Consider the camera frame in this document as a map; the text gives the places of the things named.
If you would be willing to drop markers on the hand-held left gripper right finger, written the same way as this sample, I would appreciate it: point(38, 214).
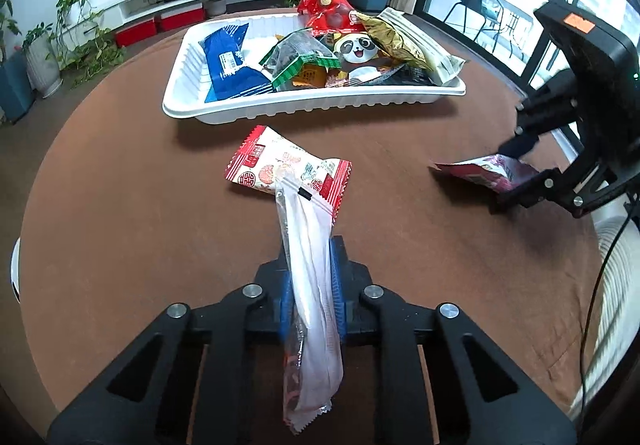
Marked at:
point(337, 285)

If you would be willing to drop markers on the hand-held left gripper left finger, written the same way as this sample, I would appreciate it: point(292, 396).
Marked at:
point(286, 300)

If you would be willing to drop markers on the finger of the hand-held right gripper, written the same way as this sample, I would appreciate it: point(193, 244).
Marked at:
point(545, 110)
point(550, 190)

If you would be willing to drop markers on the translucent white long packet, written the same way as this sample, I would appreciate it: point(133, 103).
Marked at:
point(312, 275)

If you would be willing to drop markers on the pink snack packet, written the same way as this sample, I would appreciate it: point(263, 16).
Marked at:
point(480, 172)

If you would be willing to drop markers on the large white red packet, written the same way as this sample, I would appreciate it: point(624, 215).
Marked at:
point(440, 62)

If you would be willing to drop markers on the gold snack packet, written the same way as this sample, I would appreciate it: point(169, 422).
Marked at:
point(395, 42)

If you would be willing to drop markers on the white plastic tray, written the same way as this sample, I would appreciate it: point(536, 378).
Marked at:
point(320, 107)

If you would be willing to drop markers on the orange snack packet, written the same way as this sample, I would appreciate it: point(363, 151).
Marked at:
point(310, 75)

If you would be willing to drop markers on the green snack packet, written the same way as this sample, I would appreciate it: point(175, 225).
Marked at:
point(295, 55)

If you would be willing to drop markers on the large red snack bag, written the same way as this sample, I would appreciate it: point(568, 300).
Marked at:
point(325, 15)

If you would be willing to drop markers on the black patio chair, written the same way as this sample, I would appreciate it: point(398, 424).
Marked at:
point(470, 0)

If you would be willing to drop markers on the red white patterned packet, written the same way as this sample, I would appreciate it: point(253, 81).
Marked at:
point(260, 160)

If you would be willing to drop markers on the black snack packet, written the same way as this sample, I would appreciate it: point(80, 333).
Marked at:
point(405, 75)

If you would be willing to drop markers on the panda print snack packet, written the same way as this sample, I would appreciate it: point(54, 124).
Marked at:
point(357, 50)

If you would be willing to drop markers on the blue snack packet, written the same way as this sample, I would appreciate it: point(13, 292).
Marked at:
point(230, 60)

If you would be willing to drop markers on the white rounded object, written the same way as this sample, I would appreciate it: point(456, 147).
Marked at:
point(16, 270)

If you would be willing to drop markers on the red storage box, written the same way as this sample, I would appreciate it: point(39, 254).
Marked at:
point(181, 19)
point(136, 32)

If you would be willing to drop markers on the small grey pot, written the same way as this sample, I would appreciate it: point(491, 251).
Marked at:
point(216, 7)

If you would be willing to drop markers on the trailing vine plant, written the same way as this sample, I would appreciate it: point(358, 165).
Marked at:
point(100, 55)

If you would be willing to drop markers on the plant in speckled white pot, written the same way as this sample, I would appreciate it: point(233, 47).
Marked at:
point(44, 70)

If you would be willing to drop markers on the bushy plant dark blue pot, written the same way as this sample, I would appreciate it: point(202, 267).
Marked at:
point(15, 85)

